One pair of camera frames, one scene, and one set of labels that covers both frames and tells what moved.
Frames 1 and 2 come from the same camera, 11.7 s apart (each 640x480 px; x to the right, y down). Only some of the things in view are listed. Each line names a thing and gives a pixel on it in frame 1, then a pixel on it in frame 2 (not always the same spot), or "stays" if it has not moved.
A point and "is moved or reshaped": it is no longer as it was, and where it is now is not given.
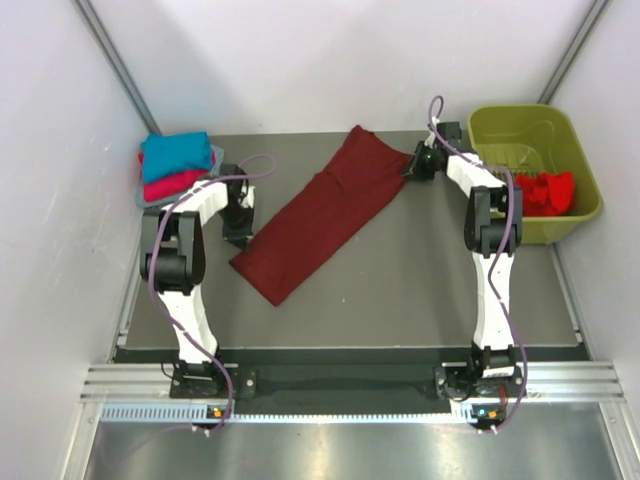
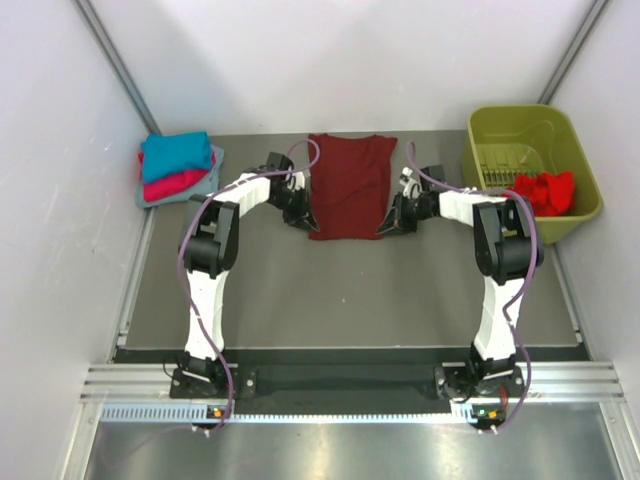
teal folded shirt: x=167 y=154 stays
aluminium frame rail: x=592 y=380 stays
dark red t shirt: x=322 y=217 is moved or reshaped
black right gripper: x=414 y=166 → x=395 y=218
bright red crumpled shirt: x=547 y=193 stays
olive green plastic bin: x=529 y=139 stays
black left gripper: x=240 y=237 → x=303 y=216
